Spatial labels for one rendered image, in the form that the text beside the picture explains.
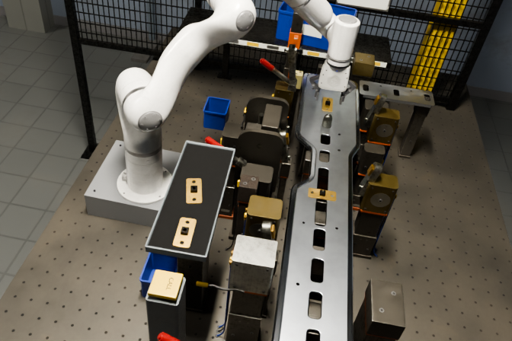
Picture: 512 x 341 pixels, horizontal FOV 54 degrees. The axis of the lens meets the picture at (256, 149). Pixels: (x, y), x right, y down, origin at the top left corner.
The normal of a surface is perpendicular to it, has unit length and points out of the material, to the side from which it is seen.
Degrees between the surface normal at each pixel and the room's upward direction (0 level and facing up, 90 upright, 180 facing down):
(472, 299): 0
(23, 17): 90
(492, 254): 0
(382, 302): 0
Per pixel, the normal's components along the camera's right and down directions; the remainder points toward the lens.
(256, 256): 0.09, -0.75
